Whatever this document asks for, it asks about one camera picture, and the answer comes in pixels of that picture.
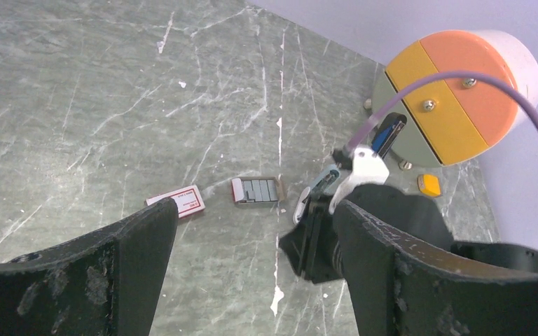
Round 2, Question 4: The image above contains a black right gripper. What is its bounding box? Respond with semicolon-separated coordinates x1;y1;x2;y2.
278;184;454;284

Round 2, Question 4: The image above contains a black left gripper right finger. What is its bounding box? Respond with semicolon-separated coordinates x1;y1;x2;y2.
333;200;538;335

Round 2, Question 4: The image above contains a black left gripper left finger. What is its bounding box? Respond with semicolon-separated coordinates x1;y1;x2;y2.
0;199;178;335

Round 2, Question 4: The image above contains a red white staple box sleeve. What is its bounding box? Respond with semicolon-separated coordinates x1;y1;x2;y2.
145;185;206;218

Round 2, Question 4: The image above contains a light blue white stapler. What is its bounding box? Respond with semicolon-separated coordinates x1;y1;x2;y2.
292;164;343;225

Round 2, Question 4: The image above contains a yellow eraser block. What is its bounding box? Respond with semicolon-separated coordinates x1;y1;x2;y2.
417;174;442;198

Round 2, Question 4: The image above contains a cream round drawer cabinet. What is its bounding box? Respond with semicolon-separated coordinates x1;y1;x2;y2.
371;30;538;168

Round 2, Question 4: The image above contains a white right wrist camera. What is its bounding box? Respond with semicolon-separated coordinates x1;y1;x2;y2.
329;145;389;215

